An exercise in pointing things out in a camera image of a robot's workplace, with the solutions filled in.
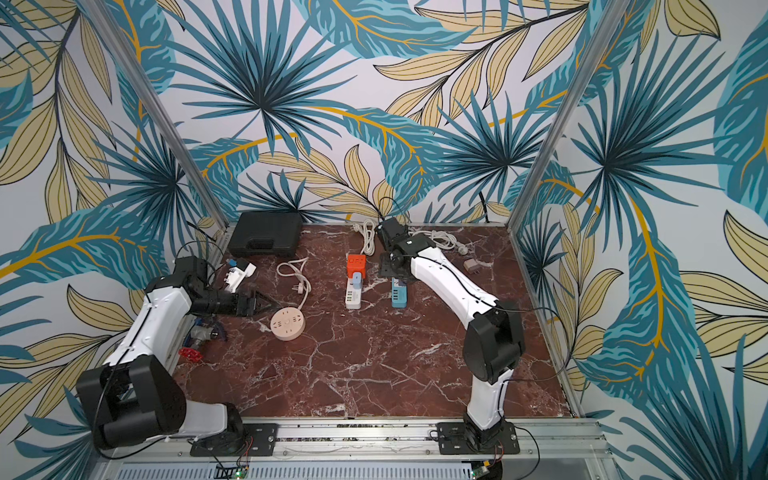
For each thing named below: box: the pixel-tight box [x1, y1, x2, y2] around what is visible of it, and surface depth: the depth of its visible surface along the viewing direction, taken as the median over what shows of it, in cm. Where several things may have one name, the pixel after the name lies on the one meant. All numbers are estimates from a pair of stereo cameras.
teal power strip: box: [391, 277, 407, 309], surface depth 99 cm
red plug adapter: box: [347, 254, 367, 279], surface depth 100 cm
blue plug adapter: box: [352, 272, 362, 289], surface depth 99 cm
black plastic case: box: [228, 211, 303, 257], surface depth 115 cm
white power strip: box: [345, 272, 362, 309], surface depth 99 cm
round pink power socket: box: [269, 307, 306, 341], surface depth 92 cm
